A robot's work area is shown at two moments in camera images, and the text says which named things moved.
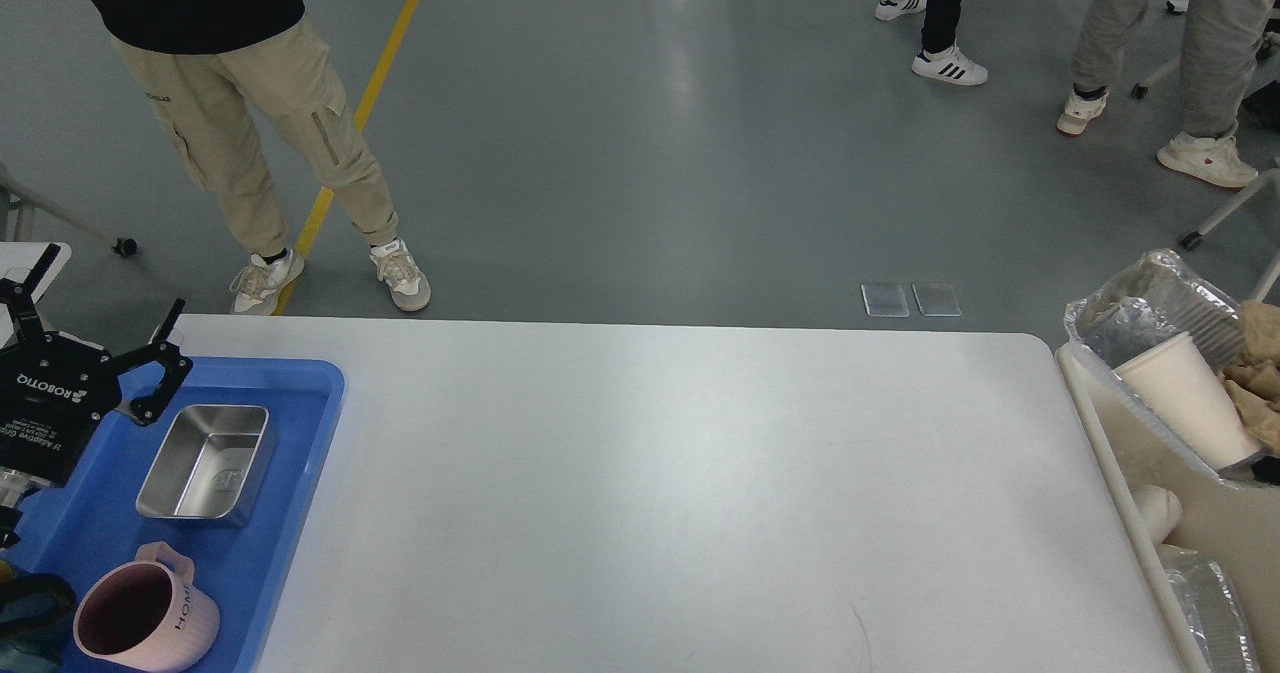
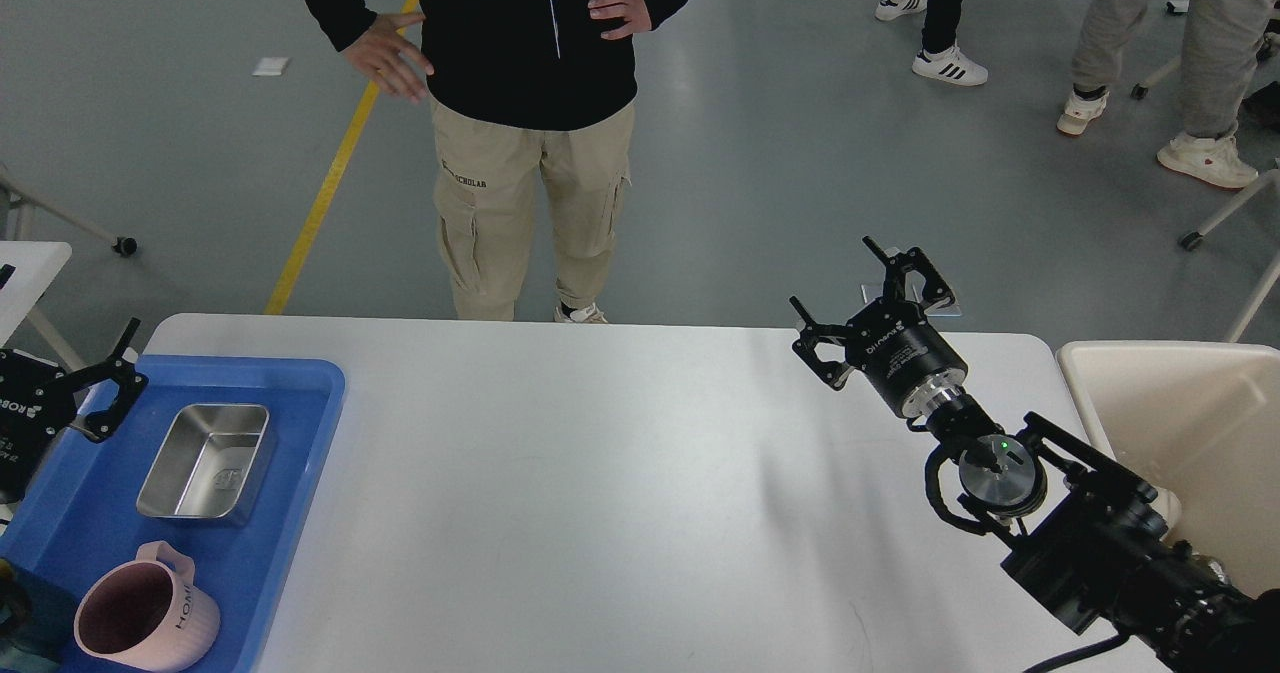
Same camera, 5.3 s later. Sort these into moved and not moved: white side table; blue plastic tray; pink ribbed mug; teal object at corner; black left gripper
Moved: black left gripper
Not moved: white side table; teal object at corner; pink ribbed mug; blue plastic tray
